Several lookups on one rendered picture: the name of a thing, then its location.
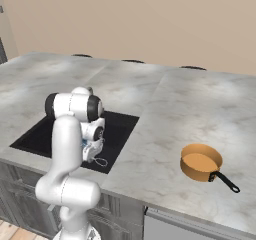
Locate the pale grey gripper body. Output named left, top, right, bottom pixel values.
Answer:
left=81, top=138, right=105, bottom=164

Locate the black sink basin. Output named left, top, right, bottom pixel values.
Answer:
left=9, top=110, right=141, bottom=175

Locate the grey cupboard door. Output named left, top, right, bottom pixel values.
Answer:
left=0, top=161, right=57, bottom=237
left=87, top=191, right=145, bottom=240

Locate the dark bar stool seat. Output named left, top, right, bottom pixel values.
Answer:
left=179, top=65, right=208, bottom=72
left=121, top=59, right=146, bottom=65
left=70, top=53, right=93, bottom=59

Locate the pale grey dishwasher front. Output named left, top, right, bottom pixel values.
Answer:
left=143, top=206, right=256, bottom=240

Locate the wire mesh strainer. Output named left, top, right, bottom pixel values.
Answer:
left=92, top=156, right=109, bottom=168

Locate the orange saucepan with black handle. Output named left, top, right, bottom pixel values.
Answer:
left=179, top=143, right=241, bottom=194

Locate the dark grey wall fitting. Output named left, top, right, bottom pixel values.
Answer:
left=0, top=37, right=9, bottom=66

